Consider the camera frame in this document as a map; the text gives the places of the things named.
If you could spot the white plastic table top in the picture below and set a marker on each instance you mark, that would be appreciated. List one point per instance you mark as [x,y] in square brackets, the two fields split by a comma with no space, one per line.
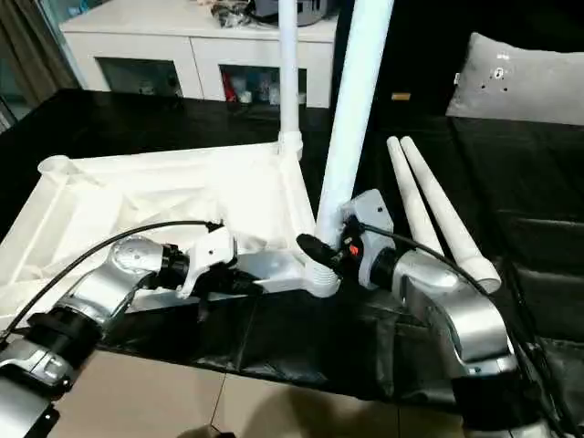
[137,196]

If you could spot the white plastic table leg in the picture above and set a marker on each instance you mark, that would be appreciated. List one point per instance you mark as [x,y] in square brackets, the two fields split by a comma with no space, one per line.
[351,114]
[442,205]
[289,68]
[413,191]

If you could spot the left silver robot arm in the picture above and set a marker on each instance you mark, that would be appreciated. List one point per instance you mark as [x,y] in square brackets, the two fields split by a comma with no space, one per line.
[100,283]

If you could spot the small brown label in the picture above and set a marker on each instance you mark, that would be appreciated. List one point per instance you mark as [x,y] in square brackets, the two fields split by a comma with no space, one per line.
[401,96]

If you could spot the black mat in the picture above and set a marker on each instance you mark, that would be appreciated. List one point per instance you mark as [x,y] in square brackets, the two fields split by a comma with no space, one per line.
[502,182]

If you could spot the red item behind glass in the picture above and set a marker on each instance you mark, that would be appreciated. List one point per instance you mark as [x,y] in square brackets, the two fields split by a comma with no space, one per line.
[227,86]

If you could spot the grey cushion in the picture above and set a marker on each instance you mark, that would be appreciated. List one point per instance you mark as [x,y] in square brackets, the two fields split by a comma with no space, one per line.
[520,77]

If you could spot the white cabinet with glass doors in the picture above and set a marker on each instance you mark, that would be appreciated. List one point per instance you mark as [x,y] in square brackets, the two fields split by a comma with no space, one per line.
[150,36]

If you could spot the beige curtain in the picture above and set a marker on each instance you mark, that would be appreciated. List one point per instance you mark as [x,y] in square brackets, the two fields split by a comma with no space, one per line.
[27,50]

